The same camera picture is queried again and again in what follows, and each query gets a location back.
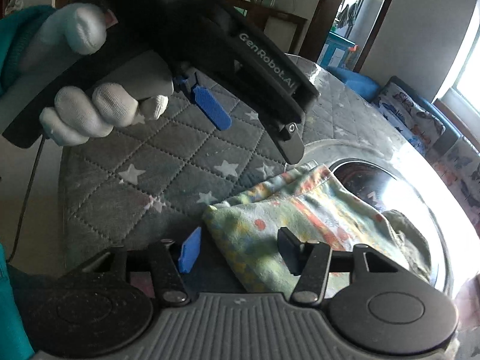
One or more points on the green patterned children's garment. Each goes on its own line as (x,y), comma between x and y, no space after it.
(312,203)

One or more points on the butterfly print pillow left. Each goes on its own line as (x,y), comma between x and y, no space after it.
(418,126)

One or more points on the butterfly print pillow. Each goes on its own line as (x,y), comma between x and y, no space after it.
(459,169)
(418,126)

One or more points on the teal sleeved left forearm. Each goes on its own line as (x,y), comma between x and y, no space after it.
(17,31)

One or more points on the grey quilted star table cover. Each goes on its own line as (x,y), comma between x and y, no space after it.
(154,179)

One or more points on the white gloved left hand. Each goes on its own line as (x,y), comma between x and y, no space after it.
(138,91)

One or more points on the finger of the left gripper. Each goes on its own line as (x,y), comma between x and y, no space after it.
(207,103)
(286,138)

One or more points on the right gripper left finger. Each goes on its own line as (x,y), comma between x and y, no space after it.
(190,250)

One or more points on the window with frame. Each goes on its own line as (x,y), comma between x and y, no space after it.
(459,92)

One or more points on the butterfly print pillow right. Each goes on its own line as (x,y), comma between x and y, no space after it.
(459,169)

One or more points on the blue white cabinet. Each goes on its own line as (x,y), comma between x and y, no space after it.
(335,51)

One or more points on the teal sleeved right forearm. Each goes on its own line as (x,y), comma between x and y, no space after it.
(15,344)

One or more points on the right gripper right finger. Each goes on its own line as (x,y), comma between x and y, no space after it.
(291,250)

